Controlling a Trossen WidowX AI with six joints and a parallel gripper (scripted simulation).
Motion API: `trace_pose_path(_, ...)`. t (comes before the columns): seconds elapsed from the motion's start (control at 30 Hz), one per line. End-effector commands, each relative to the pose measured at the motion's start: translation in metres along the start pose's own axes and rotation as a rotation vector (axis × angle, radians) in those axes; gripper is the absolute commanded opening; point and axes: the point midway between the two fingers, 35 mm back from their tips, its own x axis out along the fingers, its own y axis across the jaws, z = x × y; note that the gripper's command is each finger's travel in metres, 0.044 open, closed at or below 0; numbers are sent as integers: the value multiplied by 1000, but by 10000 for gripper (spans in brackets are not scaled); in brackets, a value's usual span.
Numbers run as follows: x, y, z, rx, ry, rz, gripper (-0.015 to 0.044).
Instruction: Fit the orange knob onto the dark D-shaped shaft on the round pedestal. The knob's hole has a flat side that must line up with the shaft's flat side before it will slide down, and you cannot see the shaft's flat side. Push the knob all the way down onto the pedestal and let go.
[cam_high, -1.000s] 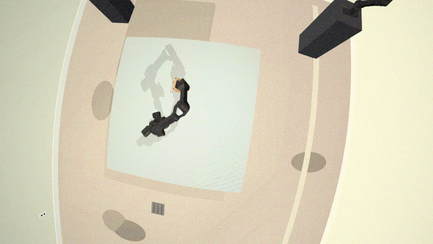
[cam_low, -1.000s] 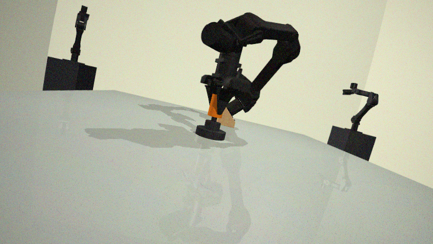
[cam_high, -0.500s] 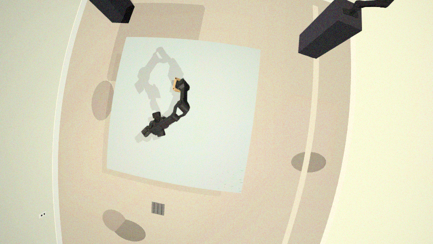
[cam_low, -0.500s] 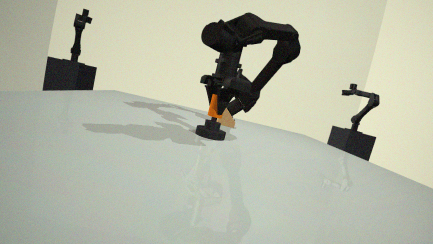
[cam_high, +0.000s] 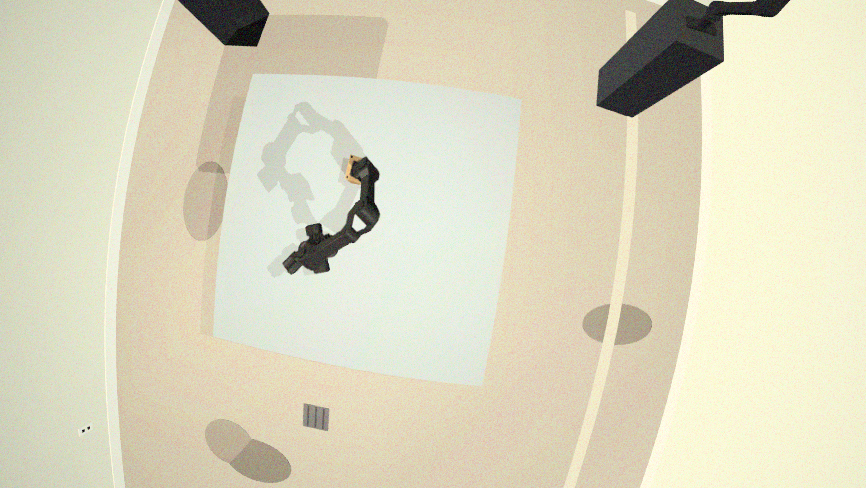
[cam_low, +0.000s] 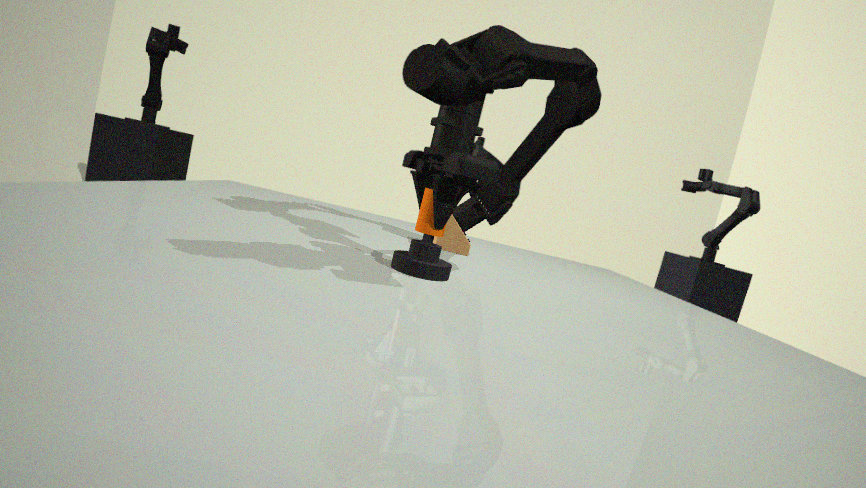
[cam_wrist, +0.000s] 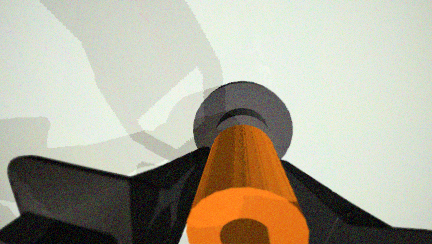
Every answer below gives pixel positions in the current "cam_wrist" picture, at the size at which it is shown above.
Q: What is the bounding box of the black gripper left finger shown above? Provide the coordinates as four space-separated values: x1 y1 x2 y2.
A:
7 146 210 244

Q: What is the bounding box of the grey round pedestal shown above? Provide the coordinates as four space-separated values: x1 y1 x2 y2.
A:
193 81 293 160

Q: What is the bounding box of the orange knob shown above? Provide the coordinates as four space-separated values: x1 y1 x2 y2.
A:
186 125 310 244

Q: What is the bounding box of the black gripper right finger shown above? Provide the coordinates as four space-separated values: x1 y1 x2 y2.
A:
279 160 432 244

